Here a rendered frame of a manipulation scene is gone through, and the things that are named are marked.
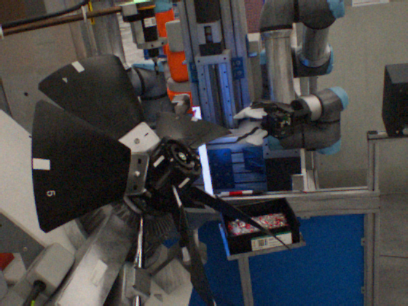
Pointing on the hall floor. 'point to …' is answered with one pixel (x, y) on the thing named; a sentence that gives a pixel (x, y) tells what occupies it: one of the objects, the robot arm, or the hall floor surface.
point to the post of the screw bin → (245, 281)
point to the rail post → (372, 259)
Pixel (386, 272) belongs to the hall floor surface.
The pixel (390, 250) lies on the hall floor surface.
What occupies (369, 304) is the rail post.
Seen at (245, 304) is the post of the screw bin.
